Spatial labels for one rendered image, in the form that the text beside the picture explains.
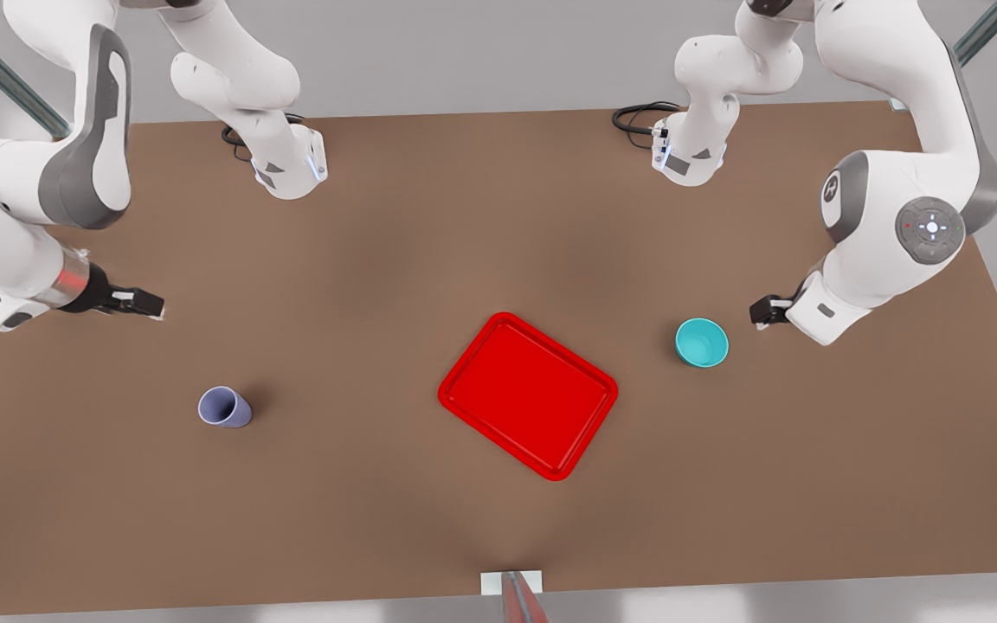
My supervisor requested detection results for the teal bowl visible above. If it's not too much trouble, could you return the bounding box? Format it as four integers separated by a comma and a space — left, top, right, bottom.
674, 318, 730, 369

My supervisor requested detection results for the lavender cup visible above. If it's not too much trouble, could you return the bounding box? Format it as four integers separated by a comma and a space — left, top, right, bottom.
197, 386, 254, 429

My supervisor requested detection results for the red rectangular tray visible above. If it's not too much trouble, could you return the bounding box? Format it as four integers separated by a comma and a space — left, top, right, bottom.
437, 311, 620, 483

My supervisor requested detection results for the black cable loop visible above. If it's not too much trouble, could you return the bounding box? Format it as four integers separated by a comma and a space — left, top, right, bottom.
221, 112, 306, 165
612, 101, 684, 153

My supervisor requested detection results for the silver frame post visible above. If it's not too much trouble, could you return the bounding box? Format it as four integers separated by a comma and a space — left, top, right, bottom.
0, 7, 72, 141
480, 569, 551, 623
887, 0, 997, 112

